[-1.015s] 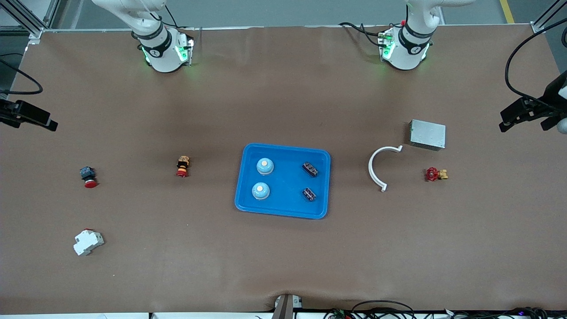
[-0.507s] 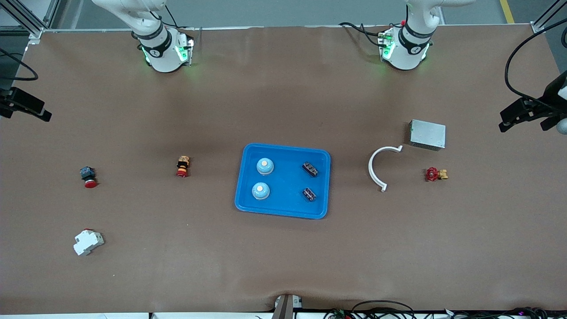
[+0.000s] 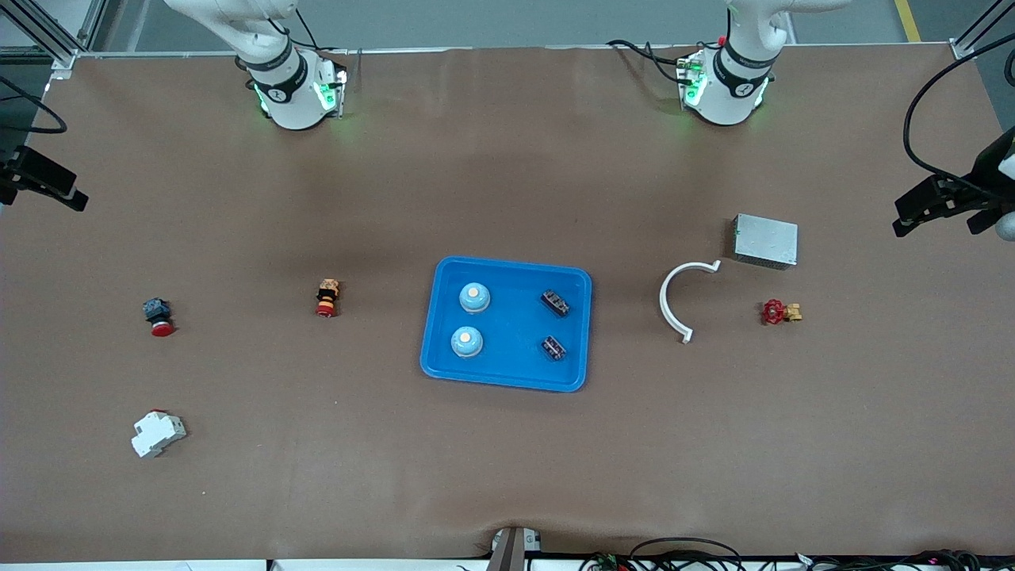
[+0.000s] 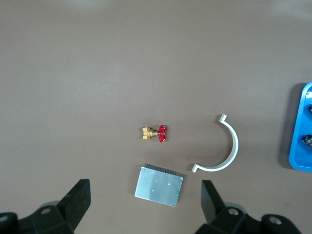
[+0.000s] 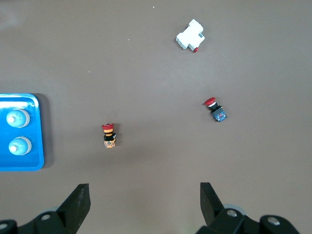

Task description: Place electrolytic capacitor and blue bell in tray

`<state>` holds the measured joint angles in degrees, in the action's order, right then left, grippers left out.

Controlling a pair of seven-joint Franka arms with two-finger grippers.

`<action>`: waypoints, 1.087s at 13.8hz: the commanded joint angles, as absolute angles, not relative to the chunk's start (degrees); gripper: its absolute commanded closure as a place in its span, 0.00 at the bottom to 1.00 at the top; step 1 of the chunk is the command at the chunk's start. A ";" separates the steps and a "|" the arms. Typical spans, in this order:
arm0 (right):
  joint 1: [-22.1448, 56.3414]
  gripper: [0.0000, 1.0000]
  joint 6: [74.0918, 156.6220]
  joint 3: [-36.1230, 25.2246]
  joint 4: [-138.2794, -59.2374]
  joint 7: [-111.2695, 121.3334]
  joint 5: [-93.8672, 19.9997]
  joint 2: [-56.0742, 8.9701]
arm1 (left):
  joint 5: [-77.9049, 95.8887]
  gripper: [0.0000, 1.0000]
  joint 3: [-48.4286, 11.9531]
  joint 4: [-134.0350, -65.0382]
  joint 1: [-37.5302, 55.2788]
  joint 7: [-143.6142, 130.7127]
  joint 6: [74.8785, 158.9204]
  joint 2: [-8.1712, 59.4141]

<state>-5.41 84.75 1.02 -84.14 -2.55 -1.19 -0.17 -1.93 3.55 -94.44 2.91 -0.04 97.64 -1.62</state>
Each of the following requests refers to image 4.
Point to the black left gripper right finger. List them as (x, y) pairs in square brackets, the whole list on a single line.
[(219, 217)]

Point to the dark electrolytic capacitor block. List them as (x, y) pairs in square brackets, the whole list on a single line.
[(308, 142)]

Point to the blue plastic tray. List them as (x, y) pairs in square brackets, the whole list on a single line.
[(296, 146)]

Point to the white curved pipe clamp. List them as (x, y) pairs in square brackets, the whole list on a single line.
[(235, 143)]

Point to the metal power supply box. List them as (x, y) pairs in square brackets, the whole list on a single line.
[(158, 190)]

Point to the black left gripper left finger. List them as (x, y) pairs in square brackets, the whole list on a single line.
[(65, 214)]

